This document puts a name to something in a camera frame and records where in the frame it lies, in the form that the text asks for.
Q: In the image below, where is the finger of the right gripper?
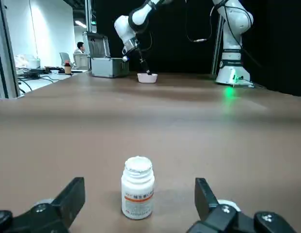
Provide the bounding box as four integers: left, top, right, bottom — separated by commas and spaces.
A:
140, 58, 152, 75

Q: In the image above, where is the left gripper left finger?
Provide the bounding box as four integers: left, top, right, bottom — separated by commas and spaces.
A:
0, 177, 85, 233

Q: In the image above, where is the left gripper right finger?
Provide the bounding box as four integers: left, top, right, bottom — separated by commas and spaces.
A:
186, 178, 299, 233

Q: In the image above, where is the white vitamin bottle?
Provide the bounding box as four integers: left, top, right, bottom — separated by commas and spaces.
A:
121, 155, 156, 220

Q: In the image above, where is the silver metal case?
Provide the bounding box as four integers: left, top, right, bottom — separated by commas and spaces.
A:
86, 32, 130, 79

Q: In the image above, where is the person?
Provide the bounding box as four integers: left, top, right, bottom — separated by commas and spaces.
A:
73, 41, 89, 61

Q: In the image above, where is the grey office chair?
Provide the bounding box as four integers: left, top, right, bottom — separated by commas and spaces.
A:
59, 52, 77, 69

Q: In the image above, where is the white desk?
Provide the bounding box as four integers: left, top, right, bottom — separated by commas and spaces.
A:
16, 69, 90, 95

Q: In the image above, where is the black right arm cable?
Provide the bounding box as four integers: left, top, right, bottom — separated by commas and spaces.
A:
185, 0, 214, 43

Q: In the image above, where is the aluminium frame post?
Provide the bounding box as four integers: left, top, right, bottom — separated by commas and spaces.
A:
84, 0, 97, 33
210, 17, 225, 75
0, 0, 20, 100

